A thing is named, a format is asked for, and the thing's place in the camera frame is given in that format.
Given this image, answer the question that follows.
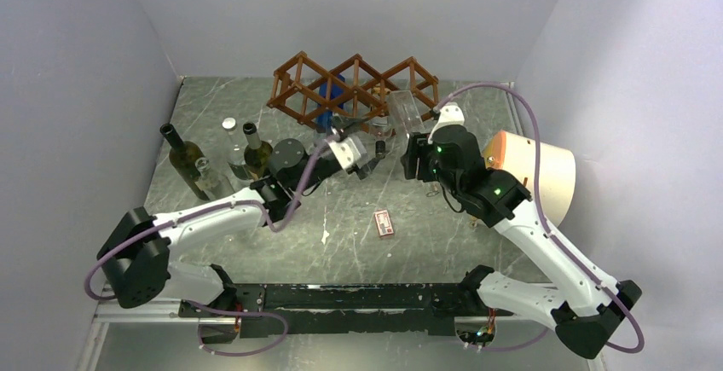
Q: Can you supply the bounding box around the clear bottle white cap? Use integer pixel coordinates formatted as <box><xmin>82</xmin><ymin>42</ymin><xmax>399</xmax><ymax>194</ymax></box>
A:
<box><xmin>222</xmin><ymin>117</ymin><xmax>252</xmax><ymax>181</ymax></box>

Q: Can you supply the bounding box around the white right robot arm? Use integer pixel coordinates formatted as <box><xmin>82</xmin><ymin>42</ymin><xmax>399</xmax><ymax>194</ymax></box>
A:
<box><xmin>401</xmin><ymin>125</ymin><xmax>642</xmax><ymax>359</ymax></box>

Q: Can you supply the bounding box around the green bottle silver neck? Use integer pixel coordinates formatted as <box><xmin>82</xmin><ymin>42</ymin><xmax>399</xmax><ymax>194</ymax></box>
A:
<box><xmin>242</xmin><ymin>122</ymin><xmax>273</xmax><ymax>179</ymax></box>

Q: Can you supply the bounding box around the clear whisky bottle black label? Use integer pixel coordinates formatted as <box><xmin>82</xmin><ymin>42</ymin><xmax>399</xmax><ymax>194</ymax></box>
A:
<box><xmin>369</xmin><ymin>116</ymin><xmax>393</xmax><ymax>159</ymax></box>

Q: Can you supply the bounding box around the white cone lampshade orange inside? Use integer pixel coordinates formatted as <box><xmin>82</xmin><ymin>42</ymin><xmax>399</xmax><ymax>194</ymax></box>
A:
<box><xmin>482</xmin><ymin>130</ymin><xmax>576</xmax><ymax>226</ymax></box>

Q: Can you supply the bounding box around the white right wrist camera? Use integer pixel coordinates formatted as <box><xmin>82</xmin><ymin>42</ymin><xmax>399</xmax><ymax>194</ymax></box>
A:
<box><xmin>431</xmin><ymin>102</ymin><xmax>465</xmax><ymax>135</ymax></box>

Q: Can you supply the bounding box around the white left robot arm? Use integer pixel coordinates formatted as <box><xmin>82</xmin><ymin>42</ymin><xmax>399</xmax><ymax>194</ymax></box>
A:
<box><xmin>91</xmin><ymin>115</ymin><xmax>371</xmax><ymax>316</ymax></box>

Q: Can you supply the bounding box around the brown wooden wine rack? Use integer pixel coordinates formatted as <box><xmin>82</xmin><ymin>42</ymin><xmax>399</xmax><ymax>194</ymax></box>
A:
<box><xmin>267</xmin><ymin>51</ymin><xmax>439</xmax><ymax>130</ymax></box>

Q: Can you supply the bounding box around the red white small box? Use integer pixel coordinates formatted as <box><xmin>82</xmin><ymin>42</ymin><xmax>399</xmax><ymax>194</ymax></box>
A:
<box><xmin>373</xmin><ymin>210</ymin><xmax>395</xmax><ymax>238</ymax></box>

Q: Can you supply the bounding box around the blue square glass bottle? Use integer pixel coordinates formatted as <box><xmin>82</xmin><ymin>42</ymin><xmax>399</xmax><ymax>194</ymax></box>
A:
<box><xmin>315</xmin><ymin>83</ymin><xmax>344</xmax><ymax>133</ymax></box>

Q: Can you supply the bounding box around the dark green wine bottle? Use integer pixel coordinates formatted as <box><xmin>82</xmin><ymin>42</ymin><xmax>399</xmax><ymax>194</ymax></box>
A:
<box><xmin>159</xmin><ymin>123</ymin><xmax>209</xmax><ymax>200</ymax></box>

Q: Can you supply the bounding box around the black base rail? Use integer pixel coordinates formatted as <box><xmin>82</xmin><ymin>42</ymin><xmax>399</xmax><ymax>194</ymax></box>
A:
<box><xmin>178</xmin><ymin>283</ymin><xmax>494</xmax><ymax>342</ymax></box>

